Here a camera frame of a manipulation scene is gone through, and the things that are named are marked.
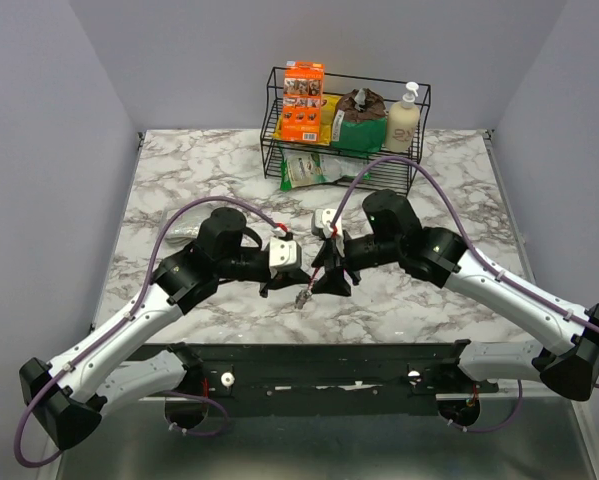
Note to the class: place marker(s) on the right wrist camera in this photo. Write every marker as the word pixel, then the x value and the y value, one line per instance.
pixel 323 225

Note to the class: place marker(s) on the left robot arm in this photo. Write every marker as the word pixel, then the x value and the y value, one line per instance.
pixel 70 394

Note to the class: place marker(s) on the green brown bag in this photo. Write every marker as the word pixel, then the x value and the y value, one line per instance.
pixel 359 123

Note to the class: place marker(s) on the orange product box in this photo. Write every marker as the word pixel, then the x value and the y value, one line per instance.
pixel 303 79

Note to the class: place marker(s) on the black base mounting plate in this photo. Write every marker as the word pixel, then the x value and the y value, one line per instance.
pixel 302 380

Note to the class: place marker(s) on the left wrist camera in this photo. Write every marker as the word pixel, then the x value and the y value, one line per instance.
pixel 284 255

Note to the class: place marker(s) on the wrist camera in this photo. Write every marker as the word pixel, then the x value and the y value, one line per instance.
pixel 284 255
pixel 323 225

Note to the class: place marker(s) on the green white snack bag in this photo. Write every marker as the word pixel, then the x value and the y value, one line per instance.
pixel 306 169

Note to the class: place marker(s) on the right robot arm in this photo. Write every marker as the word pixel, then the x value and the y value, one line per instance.
pixel 563 353

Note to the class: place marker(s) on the aluminium rail frame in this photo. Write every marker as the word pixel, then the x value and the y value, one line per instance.
pixel 374 297

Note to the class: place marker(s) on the steel key organizer red handle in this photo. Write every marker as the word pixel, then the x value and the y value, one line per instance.
pixel 305 294

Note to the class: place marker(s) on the cream lotion pump bottle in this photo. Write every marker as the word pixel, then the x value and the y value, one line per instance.
pixel 402 121

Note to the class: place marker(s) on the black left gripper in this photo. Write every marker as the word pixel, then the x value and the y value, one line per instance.
pixel 284 278

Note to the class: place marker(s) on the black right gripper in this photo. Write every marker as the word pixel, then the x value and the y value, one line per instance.
pixel 332 282

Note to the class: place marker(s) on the black wire shelf rack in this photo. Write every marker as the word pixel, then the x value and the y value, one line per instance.
pixel 390 175

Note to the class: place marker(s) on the yellow snack bag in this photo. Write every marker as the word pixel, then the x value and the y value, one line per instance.
pixel 324 120

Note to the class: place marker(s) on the silver glitter pouch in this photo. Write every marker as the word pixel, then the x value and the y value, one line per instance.
pixel 184 228

